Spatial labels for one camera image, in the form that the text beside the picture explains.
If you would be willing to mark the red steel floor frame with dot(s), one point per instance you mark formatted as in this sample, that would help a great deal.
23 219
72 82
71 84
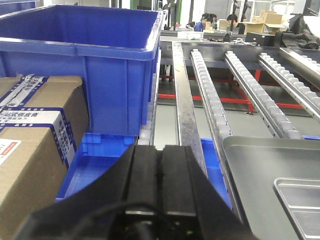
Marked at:
229 91

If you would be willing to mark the roller track rail left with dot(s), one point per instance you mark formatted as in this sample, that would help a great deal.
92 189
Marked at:
215 113

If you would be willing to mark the lower blue plastic bin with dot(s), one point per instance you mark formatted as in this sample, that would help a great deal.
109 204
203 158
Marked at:
98 152

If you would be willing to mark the taped cardboard box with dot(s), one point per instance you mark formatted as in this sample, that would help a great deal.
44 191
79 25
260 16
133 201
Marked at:
42 122

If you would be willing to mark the large silver metal tray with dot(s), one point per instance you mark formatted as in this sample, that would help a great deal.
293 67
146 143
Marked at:
254 164

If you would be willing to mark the person in blue shirt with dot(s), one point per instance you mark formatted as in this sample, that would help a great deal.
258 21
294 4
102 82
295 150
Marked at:
200 26

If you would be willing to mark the roller track rail right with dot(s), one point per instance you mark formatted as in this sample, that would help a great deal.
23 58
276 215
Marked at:
302 94

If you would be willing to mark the small silver metal tray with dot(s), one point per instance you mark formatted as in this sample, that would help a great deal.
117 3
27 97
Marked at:
300 199

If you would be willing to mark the flat steel rack rail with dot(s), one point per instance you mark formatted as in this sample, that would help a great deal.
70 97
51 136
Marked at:
187 130

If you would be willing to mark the person with black hair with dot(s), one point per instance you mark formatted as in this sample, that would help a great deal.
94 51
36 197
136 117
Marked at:
234 25

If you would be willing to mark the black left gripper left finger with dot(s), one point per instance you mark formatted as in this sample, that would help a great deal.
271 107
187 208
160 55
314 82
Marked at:
125 193

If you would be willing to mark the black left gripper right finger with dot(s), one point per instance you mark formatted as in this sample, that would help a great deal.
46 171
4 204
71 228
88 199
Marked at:
192 203

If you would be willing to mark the roller track rail middle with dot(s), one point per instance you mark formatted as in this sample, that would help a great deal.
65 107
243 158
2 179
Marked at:
276 121

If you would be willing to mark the roller track rail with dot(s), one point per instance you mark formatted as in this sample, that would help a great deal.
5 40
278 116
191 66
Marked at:
215 113
276 121
302 94

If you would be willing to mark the open cardboard boxes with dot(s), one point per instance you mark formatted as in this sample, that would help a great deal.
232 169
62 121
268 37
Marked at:
268 22

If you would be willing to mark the large blue plastic bin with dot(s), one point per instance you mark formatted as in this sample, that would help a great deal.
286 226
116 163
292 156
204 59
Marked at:
114 50

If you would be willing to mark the black cloth pile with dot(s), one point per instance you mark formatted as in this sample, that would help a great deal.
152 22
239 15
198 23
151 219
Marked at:
297 36

